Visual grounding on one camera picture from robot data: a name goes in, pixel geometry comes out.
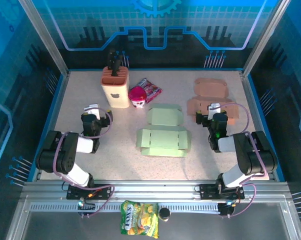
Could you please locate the brown paper box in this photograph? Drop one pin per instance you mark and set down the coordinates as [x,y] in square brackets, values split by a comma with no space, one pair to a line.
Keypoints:
[210,87]

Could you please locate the green paper box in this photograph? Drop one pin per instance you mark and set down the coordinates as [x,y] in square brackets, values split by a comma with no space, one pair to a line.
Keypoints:
[163,140]

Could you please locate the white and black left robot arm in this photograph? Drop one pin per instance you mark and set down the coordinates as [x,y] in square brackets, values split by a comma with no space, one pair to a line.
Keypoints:
[65,155]

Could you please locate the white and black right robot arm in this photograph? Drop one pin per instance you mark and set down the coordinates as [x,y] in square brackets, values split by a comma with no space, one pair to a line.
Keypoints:
[250,155]

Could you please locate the beige knife block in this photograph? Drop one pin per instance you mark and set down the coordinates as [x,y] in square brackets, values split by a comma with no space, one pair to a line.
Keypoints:
[116,92]

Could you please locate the yogurt cup with pink lid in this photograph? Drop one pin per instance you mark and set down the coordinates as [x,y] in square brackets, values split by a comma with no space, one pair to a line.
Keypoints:
[138,96]

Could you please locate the pink snack packet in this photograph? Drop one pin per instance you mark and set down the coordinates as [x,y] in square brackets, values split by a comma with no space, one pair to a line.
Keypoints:
[153,90]

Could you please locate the left electronics board with LED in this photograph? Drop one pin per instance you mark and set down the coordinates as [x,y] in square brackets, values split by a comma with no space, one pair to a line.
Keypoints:
[86,206]

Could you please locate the electronics board with led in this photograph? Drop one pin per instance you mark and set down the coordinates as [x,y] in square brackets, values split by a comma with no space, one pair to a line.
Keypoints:
[86,206]
[226,208]

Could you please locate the right electronics board with LED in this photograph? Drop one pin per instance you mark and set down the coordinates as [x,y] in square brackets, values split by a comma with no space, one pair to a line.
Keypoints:
[226,208]

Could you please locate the slotted aluminium strip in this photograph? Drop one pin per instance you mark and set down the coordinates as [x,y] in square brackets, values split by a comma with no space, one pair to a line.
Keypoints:
[185,207]

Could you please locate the black round knob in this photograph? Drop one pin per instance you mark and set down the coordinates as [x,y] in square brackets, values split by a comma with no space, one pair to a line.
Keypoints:
[164,213]

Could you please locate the yellow green candy bag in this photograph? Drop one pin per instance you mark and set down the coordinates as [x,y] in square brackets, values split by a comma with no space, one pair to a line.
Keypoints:
[140,220]

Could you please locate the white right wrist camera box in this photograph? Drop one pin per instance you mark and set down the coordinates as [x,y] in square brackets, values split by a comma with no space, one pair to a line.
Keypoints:
[214,110]

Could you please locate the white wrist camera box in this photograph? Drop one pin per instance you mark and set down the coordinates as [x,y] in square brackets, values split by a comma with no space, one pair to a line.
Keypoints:
[214,110]
[92,111]

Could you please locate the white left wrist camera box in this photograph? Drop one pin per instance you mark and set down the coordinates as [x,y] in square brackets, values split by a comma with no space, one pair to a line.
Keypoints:
[92,111]

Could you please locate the aluminium side rail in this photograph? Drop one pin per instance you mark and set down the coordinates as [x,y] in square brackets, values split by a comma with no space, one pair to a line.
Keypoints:
[57,112]
[255,112]

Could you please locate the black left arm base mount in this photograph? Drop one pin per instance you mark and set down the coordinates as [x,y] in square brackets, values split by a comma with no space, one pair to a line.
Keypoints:
[100,191]

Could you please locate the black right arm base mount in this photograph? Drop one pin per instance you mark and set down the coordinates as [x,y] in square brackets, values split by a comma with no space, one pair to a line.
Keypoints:
[208,191]

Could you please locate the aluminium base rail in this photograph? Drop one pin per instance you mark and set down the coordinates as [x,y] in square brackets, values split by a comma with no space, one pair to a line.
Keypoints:
[153,190]

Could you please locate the aluminium frame post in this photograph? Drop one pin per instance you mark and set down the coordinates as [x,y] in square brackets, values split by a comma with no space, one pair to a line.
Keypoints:
[45,37]
[265,37]

